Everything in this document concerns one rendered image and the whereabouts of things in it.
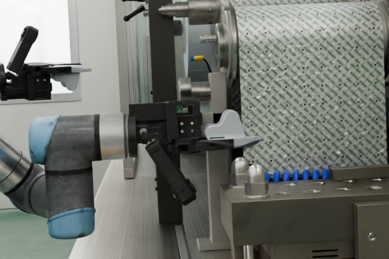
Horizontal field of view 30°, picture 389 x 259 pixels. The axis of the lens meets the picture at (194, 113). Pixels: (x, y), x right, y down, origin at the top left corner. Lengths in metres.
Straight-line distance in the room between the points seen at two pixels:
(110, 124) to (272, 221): 0.31
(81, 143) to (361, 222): 0.43
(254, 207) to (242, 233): 0.04
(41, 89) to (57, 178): 0.59
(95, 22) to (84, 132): 5.64
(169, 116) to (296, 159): 0.22
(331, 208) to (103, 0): 5.86
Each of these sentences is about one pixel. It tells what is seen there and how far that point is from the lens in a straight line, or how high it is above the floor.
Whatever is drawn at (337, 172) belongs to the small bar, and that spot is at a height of 1.04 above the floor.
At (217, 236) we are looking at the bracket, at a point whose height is 0.92.
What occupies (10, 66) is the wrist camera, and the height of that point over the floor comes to 1.24.
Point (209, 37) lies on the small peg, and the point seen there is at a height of 1.26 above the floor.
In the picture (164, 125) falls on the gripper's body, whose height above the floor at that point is 1.13.
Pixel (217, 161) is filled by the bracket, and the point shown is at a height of 1.05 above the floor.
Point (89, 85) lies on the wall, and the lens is 6.74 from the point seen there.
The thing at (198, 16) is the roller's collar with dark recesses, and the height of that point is 1.32.
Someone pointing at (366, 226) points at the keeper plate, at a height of 0.99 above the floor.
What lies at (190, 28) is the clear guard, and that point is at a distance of 2.20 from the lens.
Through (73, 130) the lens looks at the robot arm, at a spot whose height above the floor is 1.12.
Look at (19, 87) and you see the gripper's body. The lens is 1.72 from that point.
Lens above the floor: 1.20
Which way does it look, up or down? 3 degrees down
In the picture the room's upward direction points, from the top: 3 degrees counter-clockwise
